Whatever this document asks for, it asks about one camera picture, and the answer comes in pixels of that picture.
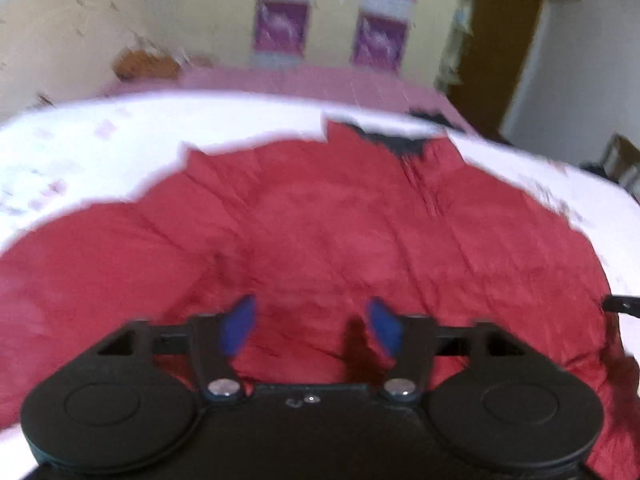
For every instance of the dark cloth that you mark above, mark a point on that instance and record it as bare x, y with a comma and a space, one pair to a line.
431, 117

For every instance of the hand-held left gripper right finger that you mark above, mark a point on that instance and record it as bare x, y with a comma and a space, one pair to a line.
386, 329

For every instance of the red padded jacket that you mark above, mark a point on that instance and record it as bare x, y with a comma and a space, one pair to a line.
320, 240

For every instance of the white floral blanket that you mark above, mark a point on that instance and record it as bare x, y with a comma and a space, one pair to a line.
100, 150

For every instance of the brown wooden door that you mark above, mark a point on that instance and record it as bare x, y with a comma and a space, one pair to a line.
500, 45

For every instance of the cream round headboard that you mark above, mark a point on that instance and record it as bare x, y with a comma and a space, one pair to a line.
65, 45

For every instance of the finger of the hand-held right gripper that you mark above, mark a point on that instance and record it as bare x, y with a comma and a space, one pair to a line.
621, 304

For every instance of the purple printed wall hanging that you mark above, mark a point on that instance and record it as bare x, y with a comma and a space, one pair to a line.
385, 15
282, 15

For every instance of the orange brown cloth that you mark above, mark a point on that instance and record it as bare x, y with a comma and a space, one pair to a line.
145, 65

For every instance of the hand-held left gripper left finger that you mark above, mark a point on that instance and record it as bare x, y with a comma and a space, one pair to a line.
239, 327

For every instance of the pink bed sheet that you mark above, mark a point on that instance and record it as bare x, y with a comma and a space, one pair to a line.
310, 82

